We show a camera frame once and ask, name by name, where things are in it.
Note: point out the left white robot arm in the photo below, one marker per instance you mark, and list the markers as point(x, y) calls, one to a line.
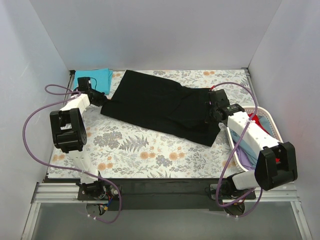
point(70, 136)

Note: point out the floral tablecloth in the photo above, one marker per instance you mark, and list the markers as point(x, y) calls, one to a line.
point(121, 150)

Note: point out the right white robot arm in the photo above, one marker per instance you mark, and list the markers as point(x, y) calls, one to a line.
point(276, 161)

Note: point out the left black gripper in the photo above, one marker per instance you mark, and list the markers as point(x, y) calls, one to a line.
point(100, 97)

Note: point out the red t shirt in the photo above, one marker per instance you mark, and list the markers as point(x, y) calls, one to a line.
point(264, 124)

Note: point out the folded teal t shirt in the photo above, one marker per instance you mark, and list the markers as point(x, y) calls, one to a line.
point(101, 79)

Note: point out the blue t shirt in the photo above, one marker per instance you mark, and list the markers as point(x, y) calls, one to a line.
point(244, 148)

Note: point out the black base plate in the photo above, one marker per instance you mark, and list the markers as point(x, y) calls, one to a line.
point(152, 193)

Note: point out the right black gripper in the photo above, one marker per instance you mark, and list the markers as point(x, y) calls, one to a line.
point(211, 114)

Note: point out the black t shirt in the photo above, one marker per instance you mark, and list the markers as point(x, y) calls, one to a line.
point(162, 105)

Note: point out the lilac t shirt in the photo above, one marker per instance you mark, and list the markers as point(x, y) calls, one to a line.
point(246, 160)

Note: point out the aluminium frame rail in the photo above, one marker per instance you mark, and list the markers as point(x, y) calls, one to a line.
point(67, 193)

